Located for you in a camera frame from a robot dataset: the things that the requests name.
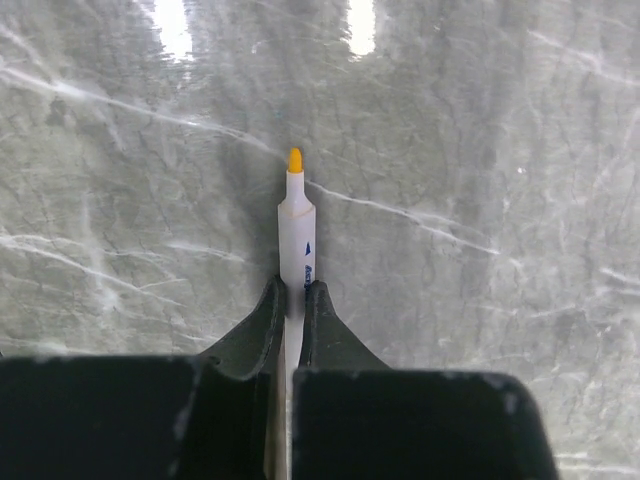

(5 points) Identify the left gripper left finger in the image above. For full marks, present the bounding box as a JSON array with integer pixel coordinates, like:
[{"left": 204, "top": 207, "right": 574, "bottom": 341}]
[{"left": 1, "top": 278, "right": 286, "bottom": 479}]

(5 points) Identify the white pen yellow tip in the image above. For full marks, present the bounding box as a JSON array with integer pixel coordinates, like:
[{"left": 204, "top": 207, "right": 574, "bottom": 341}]
[{"left": 277, "top": 147, "right": 316, "bottom": 479}]

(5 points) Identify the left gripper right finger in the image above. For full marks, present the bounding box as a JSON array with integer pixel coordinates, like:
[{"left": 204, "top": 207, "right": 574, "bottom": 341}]
[{"left": 292, "top": 281, "right": 558, "bottom": 479}]

